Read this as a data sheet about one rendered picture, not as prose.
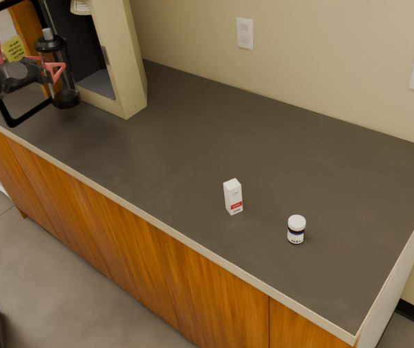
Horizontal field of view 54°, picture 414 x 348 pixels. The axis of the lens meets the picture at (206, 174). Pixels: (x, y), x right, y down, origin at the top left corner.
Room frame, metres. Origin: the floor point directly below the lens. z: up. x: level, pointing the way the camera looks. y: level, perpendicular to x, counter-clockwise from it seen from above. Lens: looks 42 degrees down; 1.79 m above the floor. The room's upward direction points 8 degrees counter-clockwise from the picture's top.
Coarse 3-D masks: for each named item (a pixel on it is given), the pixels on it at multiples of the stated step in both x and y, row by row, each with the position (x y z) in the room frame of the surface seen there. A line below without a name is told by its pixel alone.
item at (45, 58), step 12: (36, 48) 1.30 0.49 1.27; (48, 48) 1.29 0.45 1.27; (48, 60) 1.29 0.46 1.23; (60, 60) 1.30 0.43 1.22; (72, 72) 1.33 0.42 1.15; (48, 84) 1.31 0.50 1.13; (60, 84) 1.29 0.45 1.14; (72, 84) 1.31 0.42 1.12; (60, 96) 1.29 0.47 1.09; (72, 96) 1.30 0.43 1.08
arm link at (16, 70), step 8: (8, 64) 1.16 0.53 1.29; (16, 64) 1.17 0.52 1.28; (0, 72) 1.15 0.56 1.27; (8, 72) 1.14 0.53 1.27; (16, 72) 1.15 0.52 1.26; (24, 72) 1.16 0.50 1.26; (0, 80) 1.15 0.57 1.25; (8, 80) 1.14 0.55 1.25; (16, 80) 1.14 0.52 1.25; (0, 88) 1.15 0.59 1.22; (0, 96) 1.15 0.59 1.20
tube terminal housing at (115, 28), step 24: (96, 0) 1.33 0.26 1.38; (120, 0) 1.39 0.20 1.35; (96, 24) 1.33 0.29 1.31; (120, 24) 1.37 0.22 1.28; (120, 48) 1.36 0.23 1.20; (120, 72) 1.34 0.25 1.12; (144, 72) 1.57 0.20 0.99; (96, 96) 1.43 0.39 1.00; (120, 96) 1.32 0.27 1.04; (144, 96) 1.40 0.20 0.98
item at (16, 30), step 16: (0, 16) 1.40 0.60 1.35; (16, 16) 1.44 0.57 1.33; (32, 16) 1.49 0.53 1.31; (0, 32) 1.38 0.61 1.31; (16, 32) 1.42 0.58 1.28; (32, 32) 1.47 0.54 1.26; (0, 48) 1.36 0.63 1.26; (16, 48) 1.40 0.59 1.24; (32, 48) 1.45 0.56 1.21; (0, 64) 1.34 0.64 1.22; (16, 96) 1.34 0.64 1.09; (32, 96) 1.39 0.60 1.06; (48, 96) 1.44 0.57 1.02; (0, 112) 1.28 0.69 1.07; (16, 112) 1.32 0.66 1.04
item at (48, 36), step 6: (42, 30) 1.33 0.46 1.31; (48, 30) 1.33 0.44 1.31; (42, 36) 1.36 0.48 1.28; (48, 36) 1.33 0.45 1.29; (54, 36) 1.36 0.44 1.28; (60, 36) 1.35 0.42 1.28; (42, 42) 1.31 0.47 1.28; (48, 42) 1.30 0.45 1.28; (54, 42) 1.31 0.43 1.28; (60, 42) 1.32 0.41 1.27
